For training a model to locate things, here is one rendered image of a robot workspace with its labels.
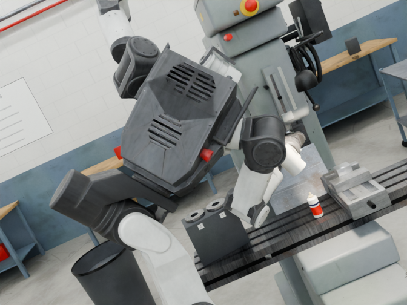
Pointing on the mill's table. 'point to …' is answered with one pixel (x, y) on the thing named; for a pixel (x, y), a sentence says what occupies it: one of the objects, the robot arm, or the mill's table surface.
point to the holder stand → (214, 231)
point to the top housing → (224, 13)
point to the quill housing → (279, 55)
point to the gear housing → (251, 32)
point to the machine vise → (358, 195)
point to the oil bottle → (315, 206)
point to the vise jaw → (350, 180)
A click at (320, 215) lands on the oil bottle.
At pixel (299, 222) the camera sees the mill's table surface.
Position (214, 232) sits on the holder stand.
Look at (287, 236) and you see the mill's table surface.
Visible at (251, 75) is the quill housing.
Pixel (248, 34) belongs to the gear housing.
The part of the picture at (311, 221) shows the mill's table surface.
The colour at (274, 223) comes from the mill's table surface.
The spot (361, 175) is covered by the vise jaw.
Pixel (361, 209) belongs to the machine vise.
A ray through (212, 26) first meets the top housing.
